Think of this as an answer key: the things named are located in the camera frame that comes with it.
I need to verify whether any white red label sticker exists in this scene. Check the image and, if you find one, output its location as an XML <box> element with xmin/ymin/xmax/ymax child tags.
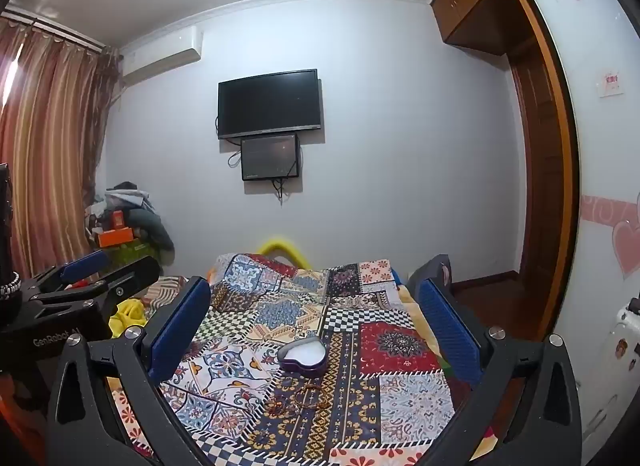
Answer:
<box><xmin>597</xmin><ymin>68</ymin><xmax>624</xmax><ymax>96</ymax></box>

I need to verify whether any small black wall monitor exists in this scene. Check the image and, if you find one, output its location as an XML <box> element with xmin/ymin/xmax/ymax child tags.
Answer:
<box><xmin>240</xmin><ymin>133</ymin><xmax>301</xmax><ymax>182</ymax></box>

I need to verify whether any gold bangle bracelet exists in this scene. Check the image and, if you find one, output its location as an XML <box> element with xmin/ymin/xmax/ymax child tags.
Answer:
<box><xmin>292</xmin><ymin>383</ymin><xmax>331</xmax><ymax>409</ymax></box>

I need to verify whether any striped brown curtain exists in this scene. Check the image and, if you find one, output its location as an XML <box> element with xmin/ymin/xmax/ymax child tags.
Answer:
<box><xmin>0</xmin><ymin>16</ymin><xmax>121</xmax><ymax>281</ymax></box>

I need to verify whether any dark curtain rail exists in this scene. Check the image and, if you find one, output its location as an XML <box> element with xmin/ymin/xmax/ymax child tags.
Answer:
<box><xmin>0</xmin><ymin>8</ymin><xmax>121</xmax><ymax>54</ymax></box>

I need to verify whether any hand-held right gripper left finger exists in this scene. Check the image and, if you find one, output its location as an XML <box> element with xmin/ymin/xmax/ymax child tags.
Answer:
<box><xmin>47</xmin><ymin>276</ymin><xmax>212</xmax><ymax>466</ymax></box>

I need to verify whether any black wall television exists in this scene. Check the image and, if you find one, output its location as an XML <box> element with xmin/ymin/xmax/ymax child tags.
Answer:
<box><xmin>217</xmin><ymin>69</ymin><xmax>322</xmax><ymax>140</ymax></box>

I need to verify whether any white suitcase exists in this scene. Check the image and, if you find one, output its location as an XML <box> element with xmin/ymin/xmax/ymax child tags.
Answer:
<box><xmin>582</xmin><ymin>296</ymin><xmax>640</xmax><ymax>447</ymax></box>

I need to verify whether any striped brown bedding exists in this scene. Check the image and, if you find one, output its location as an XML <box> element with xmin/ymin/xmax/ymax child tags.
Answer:
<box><xmin>142</xmin><ymin>273</ymin><xmax>190</xmax><ymax>307</ymax></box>

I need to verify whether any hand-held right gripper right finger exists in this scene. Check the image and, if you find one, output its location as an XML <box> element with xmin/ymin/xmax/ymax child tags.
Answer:
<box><xmin>406</xmin><ymin>276</ymin><xmax>583</xmax><ymax>466</ymax></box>

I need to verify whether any purple heart-shaped jewelry box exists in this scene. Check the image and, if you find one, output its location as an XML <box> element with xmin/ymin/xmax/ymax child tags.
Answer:
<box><xmin>276</xmin><ymin>337</ymin><xmax>329</xmax><ymax>377</ymax></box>

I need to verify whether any patchwork printed blanket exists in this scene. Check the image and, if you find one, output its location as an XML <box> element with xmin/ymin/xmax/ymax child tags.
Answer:
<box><xmin>107</xmin><ymin>251</ymin><xmax>496</xmax><ymax>466</ymax></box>

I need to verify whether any yellow foam tube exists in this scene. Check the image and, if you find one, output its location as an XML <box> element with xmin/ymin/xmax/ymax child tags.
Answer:
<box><xmin>257</xmin><ymin>238</ymin><xmax>307</xmax><ymax>265</ymax></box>

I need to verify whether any pink heart wall sticker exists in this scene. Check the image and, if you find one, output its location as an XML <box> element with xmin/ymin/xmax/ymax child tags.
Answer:
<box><xmin>580</xmin><ymin>193</ymin><xmax>640</xmax><ymax>279</ymax></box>

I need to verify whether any red bead bracelet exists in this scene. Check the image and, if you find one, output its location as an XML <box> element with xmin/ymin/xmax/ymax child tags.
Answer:
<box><xmin>267</xmin><ymin>393</ymin><xmax>301</xmax><ymax>418</ymax></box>

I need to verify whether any yellow cloth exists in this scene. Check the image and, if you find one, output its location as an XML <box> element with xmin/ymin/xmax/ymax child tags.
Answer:
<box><xmin>110</xmin><ymin>298</ymin><xmax>149</xmax><ymax>339</ymax></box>

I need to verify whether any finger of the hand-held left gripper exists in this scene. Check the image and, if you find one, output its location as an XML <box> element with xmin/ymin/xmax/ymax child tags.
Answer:
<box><xmin>22</xmin><ymin>250</ymin><xmax>111</xmax><ymax>304</ymax></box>
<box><xmin>27</xmin><ymin>256</ymin><xmax>162</xmax><ymax>333</ymax></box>

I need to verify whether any orange box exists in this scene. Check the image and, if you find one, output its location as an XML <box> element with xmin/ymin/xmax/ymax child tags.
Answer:
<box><xmin>97</xmin><ymin>228</ymin><xmax>136</xmax><ymax>248</ymax></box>

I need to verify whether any brown wooden door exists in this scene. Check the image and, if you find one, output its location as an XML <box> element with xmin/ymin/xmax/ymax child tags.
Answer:
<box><xmin>509</xmin><ymin>53</ymin><xmax>553</xmax><ymax>291</ymax></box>

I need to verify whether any white air conditioner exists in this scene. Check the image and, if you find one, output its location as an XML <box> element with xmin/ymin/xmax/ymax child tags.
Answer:
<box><xmin>121</xmin><ymin>28</ymin><xmax>205</xmax><ymax>86</ymax></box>

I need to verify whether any dark bag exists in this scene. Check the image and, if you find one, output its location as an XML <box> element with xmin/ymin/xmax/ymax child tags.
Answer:
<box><xmin>407</xmin><ymin>253</ymin><xmax>454</xmax><ymax>297</ymax></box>

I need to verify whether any white sliding wardrobe door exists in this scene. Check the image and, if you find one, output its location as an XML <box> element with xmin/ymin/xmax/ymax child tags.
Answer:
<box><xmin>520</xmin><ymin>0</ymin><xmax>640</xmax><ymax>347</ymax></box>

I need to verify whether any pile of clothes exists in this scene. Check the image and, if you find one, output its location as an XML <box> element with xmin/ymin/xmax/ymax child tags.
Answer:
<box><xmin>85</xmin><ymin>181</ymin><xmax>176</xmax><ymax>269</ymax></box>

